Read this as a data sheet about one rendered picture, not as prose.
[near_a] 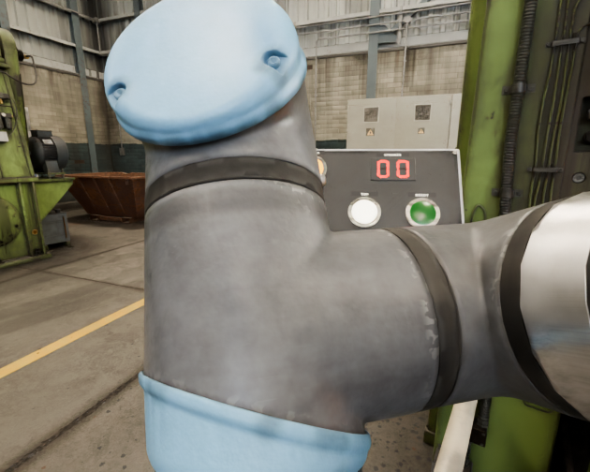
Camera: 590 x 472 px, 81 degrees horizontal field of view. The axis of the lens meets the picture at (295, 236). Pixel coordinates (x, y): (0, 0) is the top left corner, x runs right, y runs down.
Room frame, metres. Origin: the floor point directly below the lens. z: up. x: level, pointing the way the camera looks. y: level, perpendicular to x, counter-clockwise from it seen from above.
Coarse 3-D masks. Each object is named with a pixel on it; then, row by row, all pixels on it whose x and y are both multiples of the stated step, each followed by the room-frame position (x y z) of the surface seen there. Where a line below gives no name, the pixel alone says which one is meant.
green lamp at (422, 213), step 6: (414, 204) 0.60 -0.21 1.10; (420, 204) 0.60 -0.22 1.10; (426, 204) 0.60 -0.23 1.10; (414, 210) 0.60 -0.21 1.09; (420, 210) 0.59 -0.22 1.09; (426, 210) 0.59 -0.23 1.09; (432, 210) 0.59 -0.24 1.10; (414, 216) 0.59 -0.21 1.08; (420, 216) 0.59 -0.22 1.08; (426, 216) 0.59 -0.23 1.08; (432, 216) 0.59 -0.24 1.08; (420, 222) 0.58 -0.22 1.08; (426, 222) 0.58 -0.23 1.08
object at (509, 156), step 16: (528, 0) 0.73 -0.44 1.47; (528, 16) 0.73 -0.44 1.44; (528, 32) 0.73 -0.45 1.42; (528, 48) 0.73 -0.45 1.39; (512, 96) 0.74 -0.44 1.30; (512, 112) 0.73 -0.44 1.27; (512, 128) 0.73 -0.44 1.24; (512, 144) 0.73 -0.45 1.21; (512, 160) 0.73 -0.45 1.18; (512, 176) 0.73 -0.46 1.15; (496, 192) 0.75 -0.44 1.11; (512, 192) 0.72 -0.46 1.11; (480, 400) 0.73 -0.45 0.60; (480, 416) 0.71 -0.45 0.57; (480, 432) 0.70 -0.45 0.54
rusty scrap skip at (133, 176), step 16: (64, 176) 6.27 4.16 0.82; (80, 176) 6.12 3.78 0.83; (96, 176) 5.97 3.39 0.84; (112, 176) 5.84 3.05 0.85; (128, 176) 7.22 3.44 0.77; (144, 176) 5.93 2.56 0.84; (80, 192) 6.35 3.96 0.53; (96, 192) 6.19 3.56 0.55; (112, 192) 6.04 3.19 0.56; (128, 192) 5.89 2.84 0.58; (144, 192) 6.10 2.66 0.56; (96, 208) 6.39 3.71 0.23; (112, 208) 6.23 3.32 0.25; (128, 208) 6.07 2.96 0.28
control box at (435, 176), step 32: (320, 160) 0.67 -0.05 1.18; (352, 160) 0.66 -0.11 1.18; (416, 160) 0.65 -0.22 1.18; (448, 160) 0.64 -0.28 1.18; (352, 192) 0.63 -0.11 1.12; (384, 192) 0.62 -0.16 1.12; (416, 192) 0.62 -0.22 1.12; (448, 192) 0.61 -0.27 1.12; (352, 224) 0.60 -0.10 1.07; (384, 224) 0.59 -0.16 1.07; (416, 224) 0.58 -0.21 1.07; (448, 224) 0.58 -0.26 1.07
